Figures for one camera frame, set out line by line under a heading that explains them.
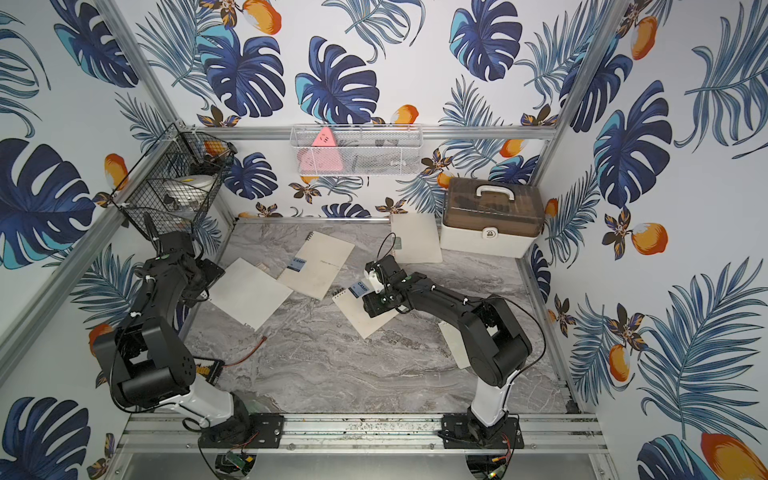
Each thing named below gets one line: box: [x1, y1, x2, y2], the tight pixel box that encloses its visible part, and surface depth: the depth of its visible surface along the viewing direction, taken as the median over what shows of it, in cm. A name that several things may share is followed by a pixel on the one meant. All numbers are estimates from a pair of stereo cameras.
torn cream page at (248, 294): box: [208, 257, 293, 331], surface depth 101 cm
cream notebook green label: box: [391, 213, 443, 263], surface depth 120 cm
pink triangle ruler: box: [297, 126, 343, 173], surface depth 92 cm
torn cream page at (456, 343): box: [438, 321, 471, 370], surface depth 89 cm
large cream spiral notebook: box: [277, 231, 355, 301], surface depth 109 cm
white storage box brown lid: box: [441, 177, 545, 259], surface depth 102 cm
